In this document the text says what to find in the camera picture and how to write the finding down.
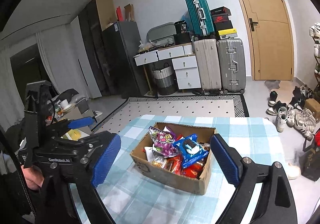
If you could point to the person's left hand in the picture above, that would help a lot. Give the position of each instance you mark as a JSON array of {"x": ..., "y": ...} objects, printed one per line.
[{"x": 33, "y": 177}]

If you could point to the dark grey refrigerator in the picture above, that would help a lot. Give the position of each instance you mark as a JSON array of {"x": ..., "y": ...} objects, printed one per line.
[{"x": 125, "y": 78}]

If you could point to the purple snack bag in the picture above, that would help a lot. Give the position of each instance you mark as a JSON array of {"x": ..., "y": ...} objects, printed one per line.
[{"x": 163, "y": 141}]

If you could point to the stack of shoe boxes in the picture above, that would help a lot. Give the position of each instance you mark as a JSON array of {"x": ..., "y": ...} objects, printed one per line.
[{"x": 221, "y": 21}]

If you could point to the grey door mat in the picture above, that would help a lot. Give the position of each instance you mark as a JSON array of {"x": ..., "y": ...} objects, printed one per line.
[{"x": 272, "y": 84}]

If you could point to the red snack bag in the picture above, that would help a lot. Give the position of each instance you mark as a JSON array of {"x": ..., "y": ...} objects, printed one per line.
[
  {"x": 173, "y": 164},
  {"x": 193, "y": 171}
]

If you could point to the white orange snack bag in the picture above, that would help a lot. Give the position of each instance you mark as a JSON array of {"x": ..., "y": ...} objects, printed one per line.
[{"x": 155, "y": 158}]

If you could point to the woven laundry basket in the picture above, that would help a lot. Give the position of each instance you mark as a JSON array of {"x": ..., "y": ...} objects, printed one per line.
[{"x": 165, "y": 80}]

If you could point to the small brown cardboard box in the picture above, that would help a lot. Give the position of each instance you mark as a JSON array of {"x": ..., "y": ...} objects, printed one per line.
[{"x": 313, "y": 106}]

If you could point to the teal hard suitcase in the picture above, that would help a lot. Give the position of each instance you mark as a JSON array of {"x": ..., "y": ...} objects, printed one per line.
[{"x": 200, "y": 17}]

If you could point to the red shopping bag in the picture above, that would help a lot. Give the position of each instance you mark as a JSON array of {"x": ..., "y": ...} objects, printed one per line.
[{"x": 316, "y": 139}]

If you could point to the blue Oreo snack pack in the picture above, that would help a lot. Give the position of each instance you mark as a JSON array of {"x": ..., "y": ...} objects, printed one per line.
[{"x": 190, "y": 150}]

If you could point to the silver aluminium suitcase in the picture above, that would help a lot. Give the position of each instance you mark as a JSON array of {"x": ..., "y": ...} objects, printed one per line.
[{"x": 232, "y": 65}]

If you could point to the dotted beige rug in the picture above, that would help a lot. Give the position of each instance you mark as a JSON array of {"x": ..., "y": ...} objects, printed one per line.
[{"x": 173, "y": 108}]

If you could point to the wooden yellow door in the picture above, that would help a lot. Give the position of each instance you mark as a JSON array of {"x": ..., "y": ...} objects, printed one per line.
[{"x": 270, "y": 39}]

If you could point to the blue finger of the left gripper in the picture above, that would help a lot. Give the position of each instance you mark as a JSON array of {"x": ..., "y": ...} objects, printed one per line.
[
  {"x": 102, "y": 146},
  {"x": 65, "y": 125}
]

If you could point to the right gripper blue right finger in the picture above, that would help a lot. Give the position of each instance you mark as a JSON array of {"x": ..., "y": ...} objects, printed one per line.
[{"x": 275, "y": 203}]

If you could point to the beige hard suitcase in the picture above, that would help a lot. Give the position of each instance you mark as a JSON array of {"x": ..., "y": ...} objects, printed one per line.
[{"x": 208, "y": 64}]

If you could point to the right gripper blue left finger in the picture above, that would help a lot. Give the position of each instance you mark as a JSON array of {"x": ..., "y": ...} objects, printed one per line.
[{"x": 57, "y": 202}]

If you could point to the white drawer desk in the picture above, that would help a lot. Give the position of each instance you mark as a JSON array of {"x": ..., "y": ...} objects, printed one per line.
[{"x": 180, "y": 57}]

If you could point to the pile of shoes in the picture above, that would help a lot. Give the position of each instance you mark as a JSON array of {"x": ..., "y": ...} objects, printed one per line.
[{"x": 293, "y": 114}]

